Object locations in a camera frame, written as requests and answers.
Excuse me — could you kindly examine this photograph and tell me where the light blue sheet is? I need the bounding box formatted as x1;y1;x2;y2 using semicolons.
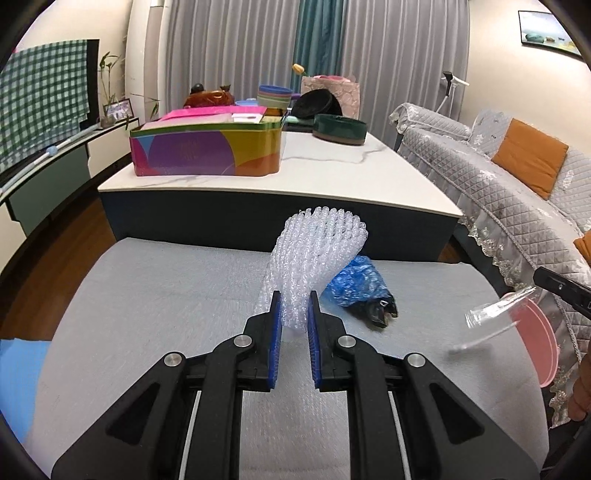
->
0;338;51;439

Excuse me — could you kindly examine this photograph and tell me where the blue plastic bag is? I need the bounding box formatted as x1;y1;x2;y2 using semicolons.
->
321;255;392;308

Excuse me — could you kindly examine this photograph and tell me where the framed wall picture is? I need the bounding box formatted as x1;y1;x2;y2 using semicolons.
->
518;10;585;58

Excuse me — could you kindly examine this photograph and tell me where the grey curtain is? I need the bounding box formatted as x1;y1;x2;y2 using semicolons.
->
164;0;469;139

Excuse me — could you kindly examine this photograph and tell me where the white top coffee table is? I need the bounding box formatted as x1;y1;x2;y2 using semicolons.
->
98;131;464;264

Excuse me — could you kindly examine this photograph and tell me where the grey foam mat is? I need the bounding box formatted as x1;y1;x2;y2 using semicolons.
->
18;237;550;480

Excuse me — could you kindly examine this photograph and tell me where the small photo frame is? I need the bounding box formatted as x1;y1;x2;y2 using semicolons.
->
102;98;134;120

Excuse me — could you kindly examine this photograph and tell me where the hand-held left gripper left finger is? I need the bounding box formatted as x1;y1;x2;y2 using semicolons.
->
51;290;283;480

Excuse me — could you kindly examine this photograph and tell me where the black round lid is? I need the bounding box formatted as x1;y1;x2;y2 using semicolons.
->
292;89;343;121

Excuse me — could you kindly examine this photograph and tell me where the green bamboo plant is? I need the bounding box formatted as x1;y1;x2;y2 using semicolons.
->
98;52;160;127

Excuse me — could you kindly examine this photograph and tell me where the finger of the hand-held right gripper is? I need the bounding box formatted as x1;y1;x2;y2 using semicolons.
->
532;267;591;319

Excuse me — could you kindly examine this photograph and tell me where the green checked cloth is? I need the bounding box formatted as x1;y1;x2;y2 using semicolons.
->
0;39;90;160

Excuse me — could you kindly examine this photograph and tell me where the orange cushion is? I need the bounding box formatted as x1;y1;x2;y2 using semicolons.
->
573;231;591;268
492;119;568;200

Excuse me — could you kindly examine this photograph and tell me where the pink gift bag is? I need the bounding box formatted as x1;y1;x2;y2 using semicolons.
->
301;74;360;118

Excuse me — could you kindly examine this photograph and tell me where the pink bin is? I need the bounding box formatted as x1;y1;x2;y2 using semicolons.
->
501;291;560;387

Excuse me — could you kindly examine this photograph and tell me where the green round tin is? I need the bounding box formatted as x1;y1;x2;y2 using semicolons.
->
312;114;368;146

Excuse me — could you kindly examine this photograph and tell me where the grey quilted sofa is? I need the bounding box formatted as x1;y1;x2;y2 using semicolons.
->
389;102;591;428

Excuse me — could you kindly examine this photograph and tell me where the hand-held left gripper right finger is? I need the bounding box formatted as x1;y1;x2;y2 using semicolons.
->
307;290;541;480

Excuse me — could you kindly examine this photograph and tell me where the dark television cabinet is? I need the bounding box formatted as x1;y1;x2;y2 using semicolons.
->
0;115;139;238

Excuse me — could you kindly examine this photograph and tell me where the person's right hand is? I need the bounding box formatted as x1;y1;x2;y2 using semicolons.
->
567;339;591;423

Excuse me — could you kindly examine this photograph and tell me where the teal curtain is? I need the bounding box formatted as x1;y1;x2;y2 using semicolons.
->
295;0;347;79

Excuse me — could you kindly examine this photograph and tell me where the white rod with blue tip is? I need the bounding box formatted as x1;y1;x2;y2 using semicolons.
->
0;122;100;195

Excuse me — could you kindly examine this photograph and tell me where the stack of coloured bowls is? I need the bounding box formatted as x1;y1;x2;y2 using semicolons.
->
257;84;294;112

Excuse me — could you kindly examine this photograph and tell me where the white floor stand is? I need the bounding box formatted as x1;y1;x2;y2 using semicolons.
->
436;71;471;114

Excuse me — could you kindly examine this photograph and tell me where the colourful tin box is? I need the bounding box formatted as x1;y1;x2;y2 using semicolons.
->
129;121;284;177

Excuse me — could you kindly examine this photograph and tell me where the white standing air conditioner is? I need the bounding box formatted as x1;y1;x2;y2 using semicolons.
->
126;0;171;123

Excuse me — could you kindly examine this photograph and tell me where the black television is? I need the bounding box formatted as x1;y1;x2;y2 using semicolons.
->
0;38;100;185

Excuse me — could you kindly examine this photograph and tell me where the pink paper envelope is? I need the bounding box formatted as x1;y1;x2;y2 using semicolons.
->
159;105;267;125

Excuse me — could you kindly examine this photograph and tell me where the brown teapot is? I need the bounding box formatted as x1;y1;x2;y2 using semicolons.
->
184;83;233;108

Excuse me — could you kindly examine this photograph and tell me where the clear bubble wrap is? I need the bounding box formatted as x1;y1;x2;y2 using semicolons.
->
255;207;369;333

